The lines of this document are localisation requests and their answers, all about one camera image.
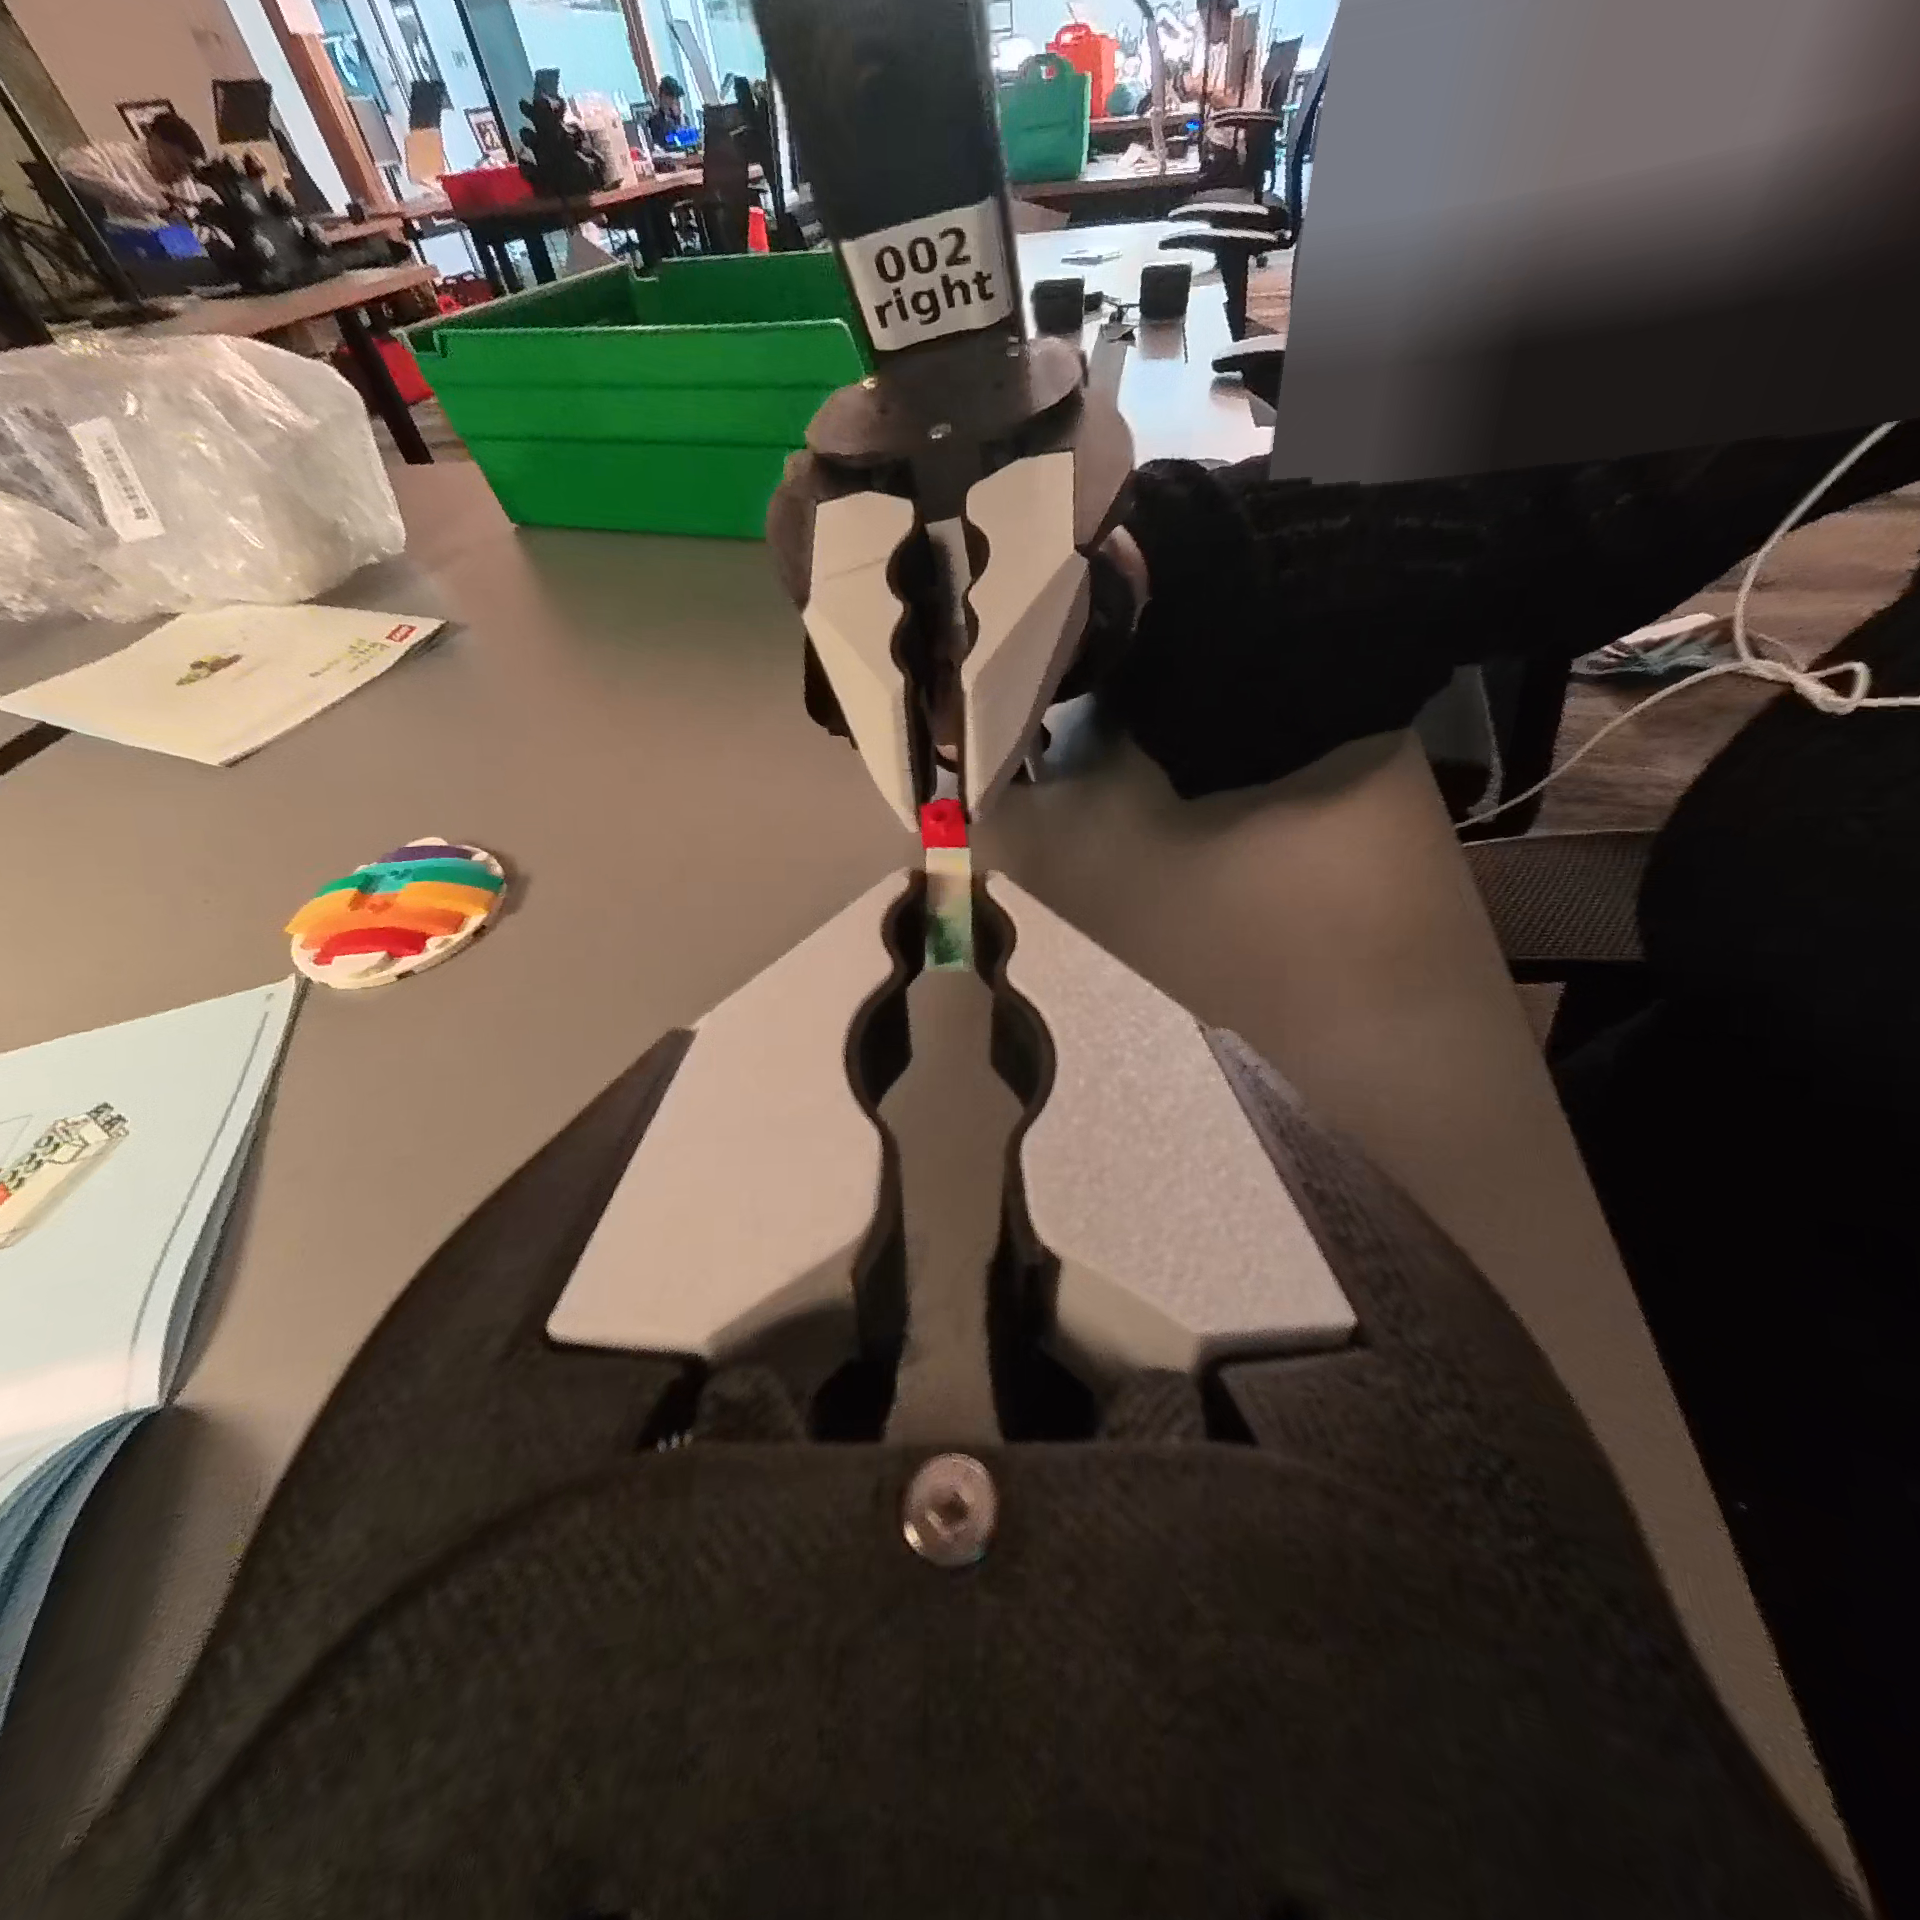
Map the red crate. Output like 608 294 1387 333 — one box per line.
334 333 437 412

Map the round rainbow lego plate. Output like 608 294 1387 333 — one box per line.
282 834 513 994

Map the white instruction booklet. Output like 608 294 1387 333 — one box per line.
0 599 448 774

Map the green plastic bin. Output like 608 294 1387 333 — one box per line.
402 246 876 545

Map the dark wooden table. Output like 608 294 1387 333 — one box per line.
448 171 801 294

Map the black spiky figure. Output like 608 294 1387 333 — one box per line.
194 161 341 294
518 87 621 201

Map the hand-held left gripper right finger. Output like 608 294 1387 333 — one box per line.
969 868 1358 1376

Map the red bag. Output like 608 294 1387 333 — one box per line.
1048 19 1123 123

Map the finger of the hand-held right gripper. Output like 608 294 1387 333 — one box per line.
955 448 1096 822
801 486 919 829

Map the person's right forearm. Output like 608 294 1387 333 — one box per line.
1099 425 1920 802

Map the black office chair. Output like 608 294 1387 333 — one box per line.
1159 27 1326 383

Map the person's black clothing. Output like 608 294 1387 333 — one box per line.
1544 608 1920 1920

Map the wooden table with black legs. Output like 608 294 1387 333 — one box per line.
88 266 444 469

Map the open light blue instruction book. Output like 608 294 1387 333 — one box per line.
0 974 310 1717

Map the teal cloth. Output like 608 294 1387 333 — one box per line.
1570 627 1732 691

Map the green tote bag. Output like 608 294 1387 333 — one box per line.
994 54 1096 190

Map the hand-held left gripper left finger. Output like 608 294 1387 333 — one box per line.
547 868 916 1370

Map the white cord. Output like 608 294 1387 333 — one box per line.
1453 425 1920 834

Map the clear crumpled plastic bag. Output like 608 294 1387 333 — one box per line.
0 333 410 627

